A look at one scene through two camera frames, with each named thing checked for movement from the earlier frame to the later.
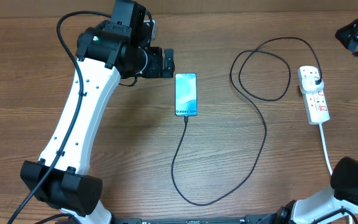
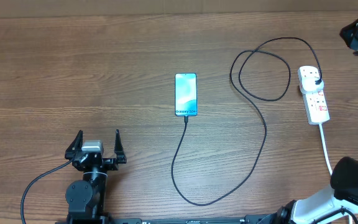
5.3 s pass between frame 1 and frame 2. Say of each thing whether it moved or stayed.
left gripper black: moved
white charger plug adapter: stayed
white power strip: stayed
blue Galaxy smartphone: stayed
